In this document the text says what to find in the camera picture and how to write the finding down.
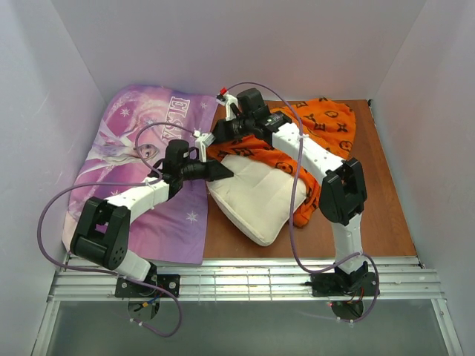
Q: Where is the cream white pillow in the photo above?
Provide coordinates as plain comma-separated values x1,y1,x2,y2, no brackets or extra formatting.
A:
207,155,294,246

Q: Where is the orange black patterned pillowcase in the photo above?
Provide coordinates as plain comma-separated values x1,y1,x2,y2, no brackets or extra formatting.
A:
207,97,356,228

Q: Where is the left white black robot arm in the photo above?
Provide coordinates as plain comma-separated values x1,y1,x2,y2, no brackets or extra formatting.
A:
70,139,234,283

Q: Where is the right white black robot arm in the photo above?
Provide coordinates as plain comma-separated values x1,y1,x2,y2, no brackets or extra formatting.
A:
212,88,368,294

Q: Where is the purple Elsa printed cloth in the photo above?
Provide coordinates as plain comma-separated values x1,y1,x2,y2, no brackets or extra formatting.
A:
62,85,217,264

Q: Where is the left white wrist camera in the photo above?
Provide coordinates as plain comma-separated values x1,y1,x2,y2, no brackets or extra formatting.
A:
193,130,215,162

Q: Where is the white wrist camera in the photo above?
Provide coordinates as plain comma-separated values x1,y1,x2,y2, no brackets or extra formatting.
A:
193,130,215,162
216,88,239,121

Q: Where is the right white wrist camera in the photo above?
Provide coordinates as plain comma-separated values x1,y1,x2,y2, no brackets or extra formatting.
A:
216,88,239,121

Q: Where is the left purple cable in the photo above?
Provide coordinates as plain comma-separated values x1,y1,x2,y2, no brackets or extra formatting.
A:
36,121,203,337

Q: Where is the purple cable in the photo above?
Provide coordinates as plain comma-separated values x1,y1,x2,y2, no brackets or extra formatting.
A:
36,121,203,337
222,82,381,325

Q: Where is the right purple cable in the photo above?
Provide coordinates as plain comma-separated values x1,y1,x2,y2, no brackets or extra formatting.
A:
222,82,381,325

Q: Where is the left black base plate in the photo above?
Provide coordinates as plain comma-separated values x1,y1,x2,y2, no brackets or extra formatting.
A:
114,274,180,298

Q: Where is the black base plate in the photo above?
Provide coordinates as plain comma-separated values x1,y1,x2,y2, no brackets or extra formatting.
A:
303,272,379,297
114,274,180,298

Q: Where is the aluminium rail frame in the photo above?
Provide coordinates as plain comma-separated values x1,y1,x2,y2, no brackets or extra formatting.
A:
32,257,463,355

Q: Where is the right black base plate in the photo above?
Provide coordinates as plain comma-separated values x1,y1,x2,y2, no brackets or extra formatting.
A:
303,272,379,297

